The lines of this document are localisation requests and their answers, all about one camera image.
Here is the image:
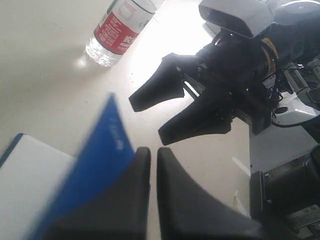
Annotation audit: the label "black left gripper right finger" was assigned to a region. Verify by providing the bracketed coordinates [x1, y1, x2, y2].
[156, 147, 268, 240]

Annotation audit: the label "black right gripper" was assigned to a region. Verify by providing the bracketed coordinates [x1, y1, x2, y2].
[157, 32, 280, 147]

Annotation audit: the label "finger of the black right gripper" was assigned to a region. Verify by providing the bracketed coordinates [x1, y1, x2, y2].
[128, 60, 185, 112]

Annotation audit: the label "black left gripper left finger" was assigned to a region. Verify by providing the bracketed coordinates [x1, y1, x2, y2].
[42, 147, 151, 240]

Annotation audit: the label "blue ring binder notebook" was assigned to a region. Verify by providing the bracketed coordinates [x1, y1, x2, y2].
[0, 92, 137, 240]

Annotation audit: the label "clear water bottle red label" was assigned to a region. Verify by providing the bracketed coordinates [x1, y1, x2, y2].
[85, 0, 164, 67]

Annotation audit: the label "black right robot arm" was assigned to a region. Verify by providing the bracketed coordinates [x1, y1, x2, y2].
[129, 0, 320, 146]

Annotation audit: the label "robot base equipment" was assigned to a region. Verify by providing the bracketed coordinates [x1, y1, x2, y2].
[268, 56, 320, 145]

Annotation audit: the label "white notebook paper pages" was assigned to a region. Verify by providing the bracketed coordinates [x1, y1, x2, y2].
[0, 133, 75, 240]

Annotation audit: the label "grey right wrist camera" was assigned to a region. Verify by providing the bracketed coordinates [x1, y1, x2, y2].
[198, 0, 274, 39]

